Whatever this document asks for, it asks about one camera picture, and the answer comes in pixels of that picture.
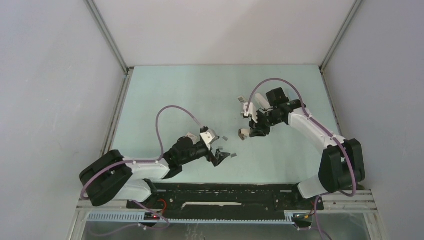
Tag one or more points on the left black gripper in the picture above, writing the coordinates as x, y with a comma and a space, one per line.
217, 158

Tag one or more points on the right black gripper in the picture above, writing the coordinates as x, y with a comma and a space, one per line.
257, 129

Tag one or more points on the beige brown mini stapler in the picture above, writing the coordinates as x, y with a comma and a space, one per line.
244, 133

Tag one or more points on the long white stapler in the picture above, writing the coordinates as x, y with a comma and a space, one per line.
262, 102

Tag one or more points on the staple box tray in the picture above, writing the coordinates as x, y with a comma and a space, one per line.
241, 99

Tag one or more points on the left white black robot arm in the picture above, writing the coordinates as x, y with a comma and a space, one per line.
113, 177

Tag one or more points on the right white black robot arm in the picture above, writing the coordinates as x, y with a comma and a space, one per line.
342, 161

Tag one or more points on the white staple box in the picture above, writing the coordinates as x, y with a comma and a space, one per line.
192, 136

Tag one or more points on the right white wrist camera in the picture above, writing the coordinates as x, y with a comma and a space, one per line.
249, 110

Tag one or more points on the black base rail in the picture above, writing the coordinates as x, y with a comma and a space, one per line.
228, 202

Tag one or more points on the right aluminium frame post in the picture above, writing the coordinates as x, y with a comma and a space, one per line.
340, 34

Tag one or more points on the aluminium frame post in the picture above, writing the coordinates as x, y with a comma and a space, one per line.
340, 34
106, 33

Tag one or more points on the left aluminium frame post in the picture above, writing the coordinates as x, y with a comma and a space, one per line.
106, 33

